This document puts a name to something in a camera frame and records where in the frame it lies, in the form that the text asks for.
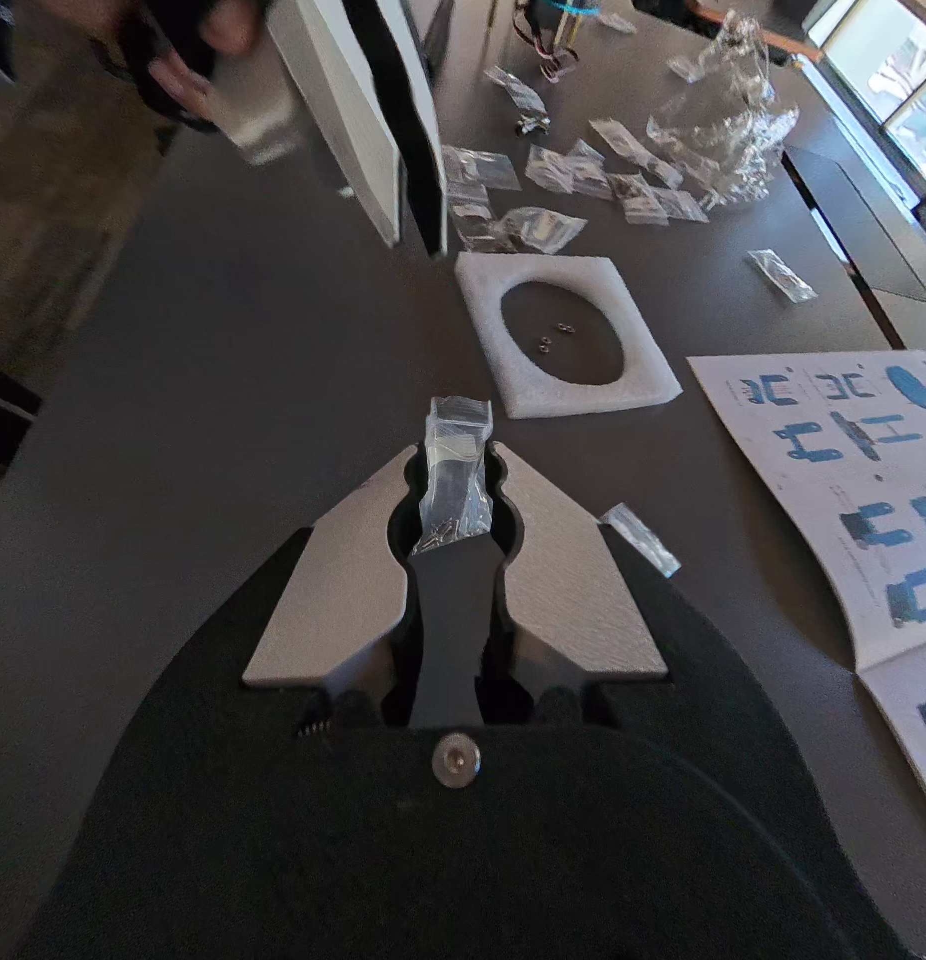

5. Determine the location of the open instruction booklet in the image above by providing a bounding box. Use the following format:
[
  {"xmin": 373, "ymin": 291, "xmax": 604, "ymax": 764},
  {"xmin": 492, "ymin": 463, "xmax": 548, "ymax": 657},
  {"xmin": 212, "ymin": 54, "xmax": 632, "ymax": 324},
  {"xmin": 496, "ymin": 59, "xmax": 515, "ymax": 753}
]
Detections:
[{"xmin": 686, "ymin": 348, "xmax": 926, "ymax": 819}]

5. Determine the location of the small labelled clear bag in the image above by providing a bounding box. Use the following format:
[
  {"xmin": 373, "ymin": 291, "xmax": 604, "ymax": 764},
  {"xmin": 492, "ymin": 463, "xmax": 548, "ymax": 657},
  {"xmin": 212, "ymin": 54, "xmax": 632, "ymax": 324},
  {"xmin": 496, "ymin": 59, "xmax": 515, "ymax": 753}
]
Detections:
[{"xmin": 524, "ymin": 141, "xmax": 615, "ymax": 201}]

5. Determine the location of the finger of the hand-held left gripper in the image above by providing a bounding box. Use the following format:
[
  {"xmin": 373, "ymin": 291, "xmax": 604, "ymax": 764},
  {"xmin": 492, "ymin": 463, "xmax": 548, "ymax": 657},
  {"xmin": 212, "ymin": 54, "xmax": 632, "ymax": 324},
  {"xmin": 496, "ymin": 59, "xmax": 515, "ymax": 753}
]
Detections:
[
  {"xmin": 376, "ymin": 0, "xmax": 450, "ymax": 259},
  {"xmin": 266, "ymin": 0, "xmax": 413, "ymax": 250}
]

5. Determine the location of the white foam frame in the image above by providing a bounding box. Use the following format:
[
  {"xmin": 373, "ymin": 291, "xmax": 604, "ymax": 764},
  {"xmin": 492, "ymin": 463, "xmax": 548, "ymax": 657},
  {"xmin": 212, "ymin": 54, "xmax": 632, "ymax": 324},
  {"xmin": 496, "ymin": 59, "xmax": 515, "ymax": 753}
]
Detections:
[{"xmin": 455, "ymin": 251, "xmax": 683, "ymax": 421}]

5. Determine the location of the clear bag of nuts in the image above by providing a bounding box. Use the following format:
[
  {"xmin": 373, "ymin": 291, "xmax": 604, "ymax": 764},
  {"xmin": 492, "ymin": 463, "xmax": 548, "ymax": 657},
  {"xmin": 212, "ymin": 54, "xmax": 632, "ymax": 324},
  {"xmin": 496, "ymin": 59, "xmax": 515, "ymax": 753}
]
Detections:
[{"xmin": 442, "ymin": 144, "xmax": 522, "ymax": 193}]

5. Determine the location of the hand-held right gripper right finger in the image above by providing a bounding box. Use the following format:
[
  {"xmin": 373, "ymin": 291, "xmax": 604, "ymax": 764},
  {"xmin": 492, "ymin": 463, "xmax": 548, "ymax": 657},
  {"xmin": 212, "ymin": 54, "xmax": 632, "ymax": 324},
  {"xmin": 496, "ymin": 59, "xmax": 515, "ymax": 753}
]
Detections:
[{"xmin": 474, "ymin": 441, "xmax": 670, "ymax": 727}]

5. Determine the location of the long clear parts bag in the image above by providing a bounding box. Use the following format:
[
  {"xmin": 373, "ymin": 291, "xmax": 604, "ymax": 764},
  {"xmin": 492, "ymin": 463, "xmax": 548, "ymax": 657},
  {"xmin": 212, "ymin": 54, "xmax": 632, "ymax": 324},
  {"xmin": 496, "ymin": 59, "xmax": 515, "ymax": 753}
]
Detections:
[{"xmin": 589, "ymin": 118, "xmax": 686, "ymax": 189}]

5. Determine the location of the black desk cable cover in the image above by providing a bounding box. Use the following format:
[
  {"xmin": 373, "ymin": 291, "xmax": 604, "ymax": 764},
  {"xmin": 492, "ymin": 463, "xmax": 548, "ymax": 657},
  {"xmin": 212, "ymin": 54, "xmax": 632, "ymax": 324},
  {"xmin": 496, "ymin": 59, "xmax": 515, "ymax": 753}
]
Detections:
[{"xmin": 781, "ymin": 146, "xmax": 926, "ymax": 305}]

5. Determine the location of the person's left hand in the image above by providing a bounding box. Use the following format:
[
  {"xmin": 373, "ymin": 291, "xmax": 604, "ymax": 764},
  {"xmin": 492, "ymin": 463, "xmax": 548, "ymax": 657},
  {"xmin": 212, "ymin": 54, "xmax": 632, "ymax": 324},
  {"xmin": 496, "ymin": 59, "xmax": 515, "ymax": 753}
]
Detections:
[{"xmin": 88, "ymin": 0, "xmax": 264, "ymax": 115}]

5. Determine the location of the lone clear parts bag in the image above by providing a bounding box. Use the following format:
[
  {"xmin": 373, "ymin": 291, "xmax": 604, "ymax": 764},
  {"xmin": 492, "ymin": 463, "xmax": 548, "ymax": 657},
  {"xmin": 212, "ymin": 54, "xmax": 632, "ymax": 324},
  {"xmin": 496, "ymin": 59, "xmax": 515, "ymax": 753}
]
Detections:
[{"xmin": 746, "ymin": 249, "xmax": 819, "ymax": 305}]

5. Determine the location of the crumpled clear plastic wrap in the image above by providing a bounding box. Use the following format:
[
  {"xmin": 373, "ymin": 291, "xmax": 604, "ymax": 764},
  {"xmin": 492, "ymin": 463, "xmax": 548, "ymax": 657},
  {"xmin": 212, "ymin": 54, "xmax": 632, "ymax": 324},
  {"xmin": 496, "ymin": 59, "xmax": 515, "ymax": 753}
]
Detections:
[{"xmin": 646, "ymin": 11, "xmax": 801, "ymax": 211}]

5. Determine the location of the clear bag of many screws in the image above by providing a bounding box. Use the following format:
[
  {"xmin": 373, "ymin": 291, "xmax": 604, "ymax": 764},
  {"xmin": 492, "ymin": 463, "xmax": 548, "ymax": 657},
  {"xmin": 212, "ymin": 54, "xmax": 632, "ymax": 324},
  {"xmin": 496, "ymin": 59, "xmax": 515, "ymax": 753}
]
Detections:
[{"xmin": 609, "ymin": 174, "xmax": 671, "ymax": 226}]

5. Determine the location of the dark desk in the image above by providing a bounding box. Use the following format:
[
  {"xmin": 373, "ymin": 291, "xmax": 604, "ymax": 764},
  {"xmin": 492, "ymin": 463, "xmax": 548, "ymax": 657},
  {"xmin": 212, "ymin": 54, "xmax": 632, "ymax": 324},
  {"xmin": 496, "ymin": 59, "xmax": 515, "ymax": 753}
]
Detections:
[{"xmin": 0, "ymin": 0, "xmax": 926, "ymax": 957}]

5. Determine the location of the puffy clear screw bag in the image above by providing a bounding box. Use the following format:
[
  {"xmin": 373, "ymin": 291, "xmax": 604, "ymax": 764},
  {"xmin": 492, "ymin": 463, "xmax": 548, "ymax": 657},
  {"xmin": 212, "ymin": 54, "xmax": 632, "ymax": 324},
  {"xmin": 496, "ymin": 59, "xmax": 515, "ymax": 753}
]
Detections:
[{"xmin": 463, "ymin": 206, "xmax": 589, "ymax": 255}]

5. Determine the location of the flat clear labelled bag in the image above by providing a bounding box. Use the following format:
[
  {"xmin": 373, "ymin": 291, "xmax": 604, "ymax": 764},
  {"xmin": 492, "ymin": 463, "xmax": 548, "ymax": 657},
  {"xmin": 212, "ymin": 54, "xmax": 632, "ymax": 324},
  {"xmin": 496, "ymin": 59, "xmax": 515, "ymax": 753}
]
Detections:
[{"xmin": 446, "ymin": 196, "xmax": 501, "ymax": 252}]

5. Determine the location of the labelled bag of dark screws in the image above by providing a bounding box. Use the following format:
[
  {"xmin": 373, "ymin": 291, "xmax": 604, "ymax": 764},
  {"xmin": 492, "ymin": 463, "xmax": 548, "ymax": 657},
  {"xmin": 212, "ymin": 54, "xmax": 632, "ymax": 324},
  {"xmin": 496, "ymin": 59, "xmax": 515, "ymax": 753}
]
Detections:
[{"xmin": 410, "ymin": 396, "xmax": 495, "ymax": 558}]

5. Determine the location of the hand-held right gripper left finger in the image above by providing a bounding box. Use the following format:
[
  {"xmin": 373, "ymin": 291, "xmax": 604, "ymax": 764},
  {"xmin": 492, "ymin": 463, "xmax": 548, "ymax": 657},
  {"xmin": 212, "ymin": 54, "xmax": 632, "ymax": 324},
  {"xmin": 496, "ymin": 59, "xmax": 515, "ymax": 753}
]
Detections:
[{"xmin": 241, "ymin": 442, "xmax": 423, "ymax": 727}]

